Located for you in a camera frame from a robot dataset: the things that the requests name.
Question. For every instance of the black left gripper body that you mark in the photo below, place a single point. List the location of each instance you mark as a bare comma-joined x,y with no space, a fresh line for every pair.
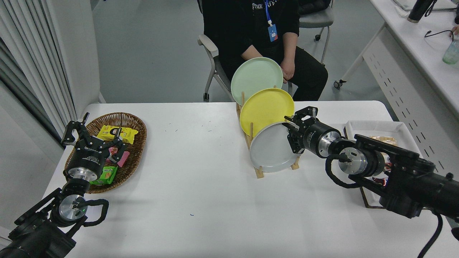
86,159

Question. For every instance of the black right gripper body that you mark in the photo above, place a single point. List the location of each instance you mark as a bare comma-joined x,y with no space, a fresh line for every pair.
312,138

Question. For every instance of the grey plate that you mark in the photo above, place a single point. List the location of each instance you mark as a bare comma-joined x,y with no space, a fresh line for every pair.
269,150

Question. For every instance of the person's right forearm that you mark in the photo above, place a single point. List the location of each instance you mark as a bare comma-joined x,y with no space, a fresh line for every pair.
251,53

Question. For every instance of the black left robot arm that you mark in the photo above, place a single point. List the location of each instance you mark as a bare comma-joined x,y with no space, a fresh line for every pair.
36,233

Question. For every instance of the person's left forearm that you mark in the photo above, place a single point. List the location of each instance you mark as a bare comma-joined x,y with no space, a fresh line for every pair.
289,46

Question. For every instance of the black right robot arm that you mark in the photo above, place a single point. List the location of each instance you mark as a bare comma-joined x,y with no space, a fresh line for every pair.
412,182

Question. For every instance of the yellow plate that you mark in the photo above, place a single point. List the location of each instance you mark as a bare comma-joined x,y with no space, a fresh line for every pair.
265,107

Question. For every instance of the wooden plate rack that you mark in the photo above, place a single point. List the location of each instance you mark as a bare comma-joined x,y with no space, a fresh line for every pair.
259,172

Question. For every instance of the pale green plate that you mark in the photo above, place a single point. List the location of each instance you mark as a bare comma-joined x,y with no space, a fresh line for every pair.
254,75

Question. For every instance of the person's left hand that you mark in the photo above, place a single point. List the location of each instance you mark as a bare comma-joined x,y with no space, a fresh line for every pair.
287,70

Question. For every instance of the person's hand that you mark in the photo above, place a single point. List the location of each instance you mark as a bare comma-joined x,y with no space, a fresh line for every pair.
456,30

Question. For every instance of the pink snack pack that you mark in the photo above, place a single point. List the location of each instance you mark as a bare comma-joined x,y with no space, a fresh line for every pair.
124,157

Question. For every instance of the yellow snack pack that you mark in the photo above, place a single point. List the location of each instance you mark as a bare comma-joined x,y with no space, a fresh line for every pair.
105,133

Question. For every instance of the brown wicker basket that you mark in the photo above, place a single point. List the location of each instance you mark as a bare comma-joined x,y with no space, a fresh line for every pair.
138,150

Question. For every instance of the green snack pack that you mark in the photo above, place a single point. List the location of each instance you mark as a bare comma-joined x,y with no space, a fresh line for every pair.
107,175

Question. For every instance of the white foam tray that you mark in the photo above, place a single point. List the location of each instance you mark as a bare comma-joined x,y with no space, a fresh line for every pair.
376,127

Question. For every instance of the tan puffed snack pack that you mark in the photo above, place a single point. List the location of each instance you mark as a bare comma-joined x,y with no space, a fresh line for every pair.
384,139

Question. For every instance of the red snack bar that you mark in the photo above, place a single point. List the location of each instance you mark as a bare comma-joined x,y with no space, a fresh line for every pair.
386,167

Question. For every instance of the brown Snickers bar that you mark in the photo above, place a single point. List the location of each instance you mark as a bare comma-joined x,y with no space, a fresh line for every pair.
380,181

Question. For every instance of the grey wheeled chair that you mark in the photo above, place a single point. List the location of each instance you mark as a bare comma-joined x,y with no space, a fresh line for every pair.
315,19

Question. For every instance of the pale grey curtain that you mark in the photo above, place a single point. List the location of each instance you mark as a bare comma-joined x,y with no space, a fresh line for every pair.
21,53

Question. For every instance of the person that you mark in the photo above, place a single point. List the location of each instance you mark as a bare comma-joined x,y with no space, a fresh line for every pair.
233,28

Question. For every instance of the grey chair with armrest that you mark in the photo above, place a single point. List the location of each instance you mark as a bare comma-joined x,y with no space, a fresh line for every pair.
208,44

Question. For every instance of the white side desk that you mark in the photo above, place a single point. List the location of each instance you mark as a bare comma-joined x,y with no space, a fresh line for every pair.
423,50

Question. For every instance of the black bottle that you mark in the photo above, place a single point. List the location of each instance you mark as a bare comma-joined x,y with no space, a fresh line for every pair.
417,10

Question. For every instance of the translucent green bottle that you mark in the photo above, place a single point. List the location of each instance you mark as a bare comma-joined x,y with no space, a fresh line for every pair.
451,53

